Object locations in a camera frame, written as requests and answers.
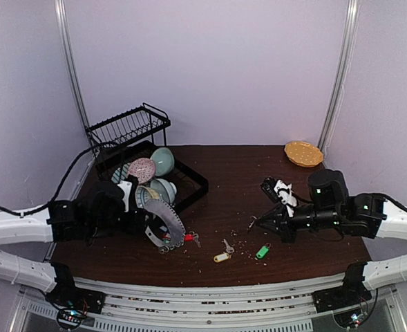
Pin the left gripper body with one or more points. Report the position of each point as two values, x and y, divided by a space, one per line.
134 227

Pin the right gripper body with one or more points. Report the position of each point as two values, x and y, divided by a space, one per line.
285 225

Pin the large metal oval keyring plate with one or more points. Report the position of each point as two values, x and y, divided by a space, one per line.
172 221

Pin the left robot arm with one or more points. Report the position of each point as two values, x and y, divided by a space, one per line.
107 208

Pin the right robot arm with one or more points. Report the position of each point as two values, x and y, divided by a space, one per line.
330 206

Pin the red tag with keys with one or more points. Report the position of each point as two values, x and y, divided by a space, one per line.
193 237

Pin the yellow blue patterned bowl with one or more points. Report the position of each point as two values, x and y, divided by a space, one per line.
144 194

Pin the white blue striped bowl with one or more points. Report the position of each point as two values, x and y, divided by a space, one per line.
166 189

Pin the small silver key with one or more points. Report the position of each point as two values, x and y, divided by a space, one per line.
228 249

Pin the blue lined bowl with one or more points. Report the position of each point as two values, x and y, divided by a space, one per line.
120 173

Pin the pink patterned bowl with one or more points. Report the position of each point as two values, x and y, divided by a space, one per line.
143 169

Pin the yellow key tag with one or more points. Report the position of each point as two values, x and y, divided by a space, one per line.
221 257

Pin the light green bowl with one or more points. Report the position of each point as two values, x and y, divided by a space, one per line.
164 161

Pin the yellow dotted plate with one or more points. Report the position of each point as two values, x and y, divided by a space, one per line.
303 154

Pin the metal base rail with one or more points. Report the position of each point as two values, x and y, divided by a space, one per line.
269 307

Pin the black wire dish rack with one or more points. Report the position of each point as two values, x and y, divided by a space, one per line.
138 133

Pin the right aluminium frame post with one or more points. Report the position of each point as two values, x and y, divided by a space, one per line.
343 66

